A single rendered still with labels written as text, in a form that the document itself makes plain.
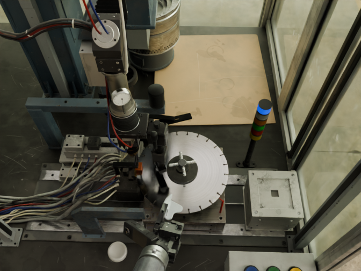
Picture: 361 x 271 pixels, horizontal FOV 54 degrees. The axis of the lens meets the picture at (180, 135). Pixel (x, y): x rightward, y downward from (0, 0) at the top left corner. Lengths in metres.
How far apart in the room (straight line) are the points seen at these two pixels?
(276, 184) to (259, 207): 0.12
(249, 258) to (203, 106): 0.76
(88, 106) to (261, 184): 0.70
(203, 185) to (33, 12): 0.87
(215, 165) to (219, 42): 0.89
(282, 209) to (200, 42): 1.05
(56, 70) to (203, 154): 0.74
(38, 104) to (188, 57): 0.83
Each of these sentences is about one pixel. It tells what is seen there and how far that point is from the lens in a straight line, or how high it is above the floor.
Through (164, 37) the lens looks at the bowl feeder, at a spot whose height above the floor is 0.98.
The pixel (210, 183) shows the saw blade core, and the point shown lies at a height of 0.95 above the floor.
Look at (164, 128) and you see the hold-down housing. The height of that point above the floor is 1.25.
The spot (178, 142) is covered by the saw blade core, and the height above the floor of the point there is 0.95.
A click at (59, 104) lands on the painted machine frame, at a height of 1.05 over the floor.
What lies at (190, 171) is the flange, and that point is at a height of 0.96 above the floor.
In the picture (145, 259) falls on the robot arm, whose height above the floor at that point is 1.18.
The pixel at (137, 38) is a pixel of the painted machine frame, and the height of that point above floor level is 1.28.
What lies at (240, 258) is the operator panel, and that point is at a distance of 1.24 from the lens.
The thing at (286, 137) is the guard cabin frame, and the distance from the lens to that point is 1.61.
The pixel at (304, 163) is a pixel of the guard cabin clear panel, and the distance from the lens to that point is 1.43.
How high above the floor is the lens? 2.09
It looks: 57 degrees down
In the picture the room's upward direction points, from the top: straight up
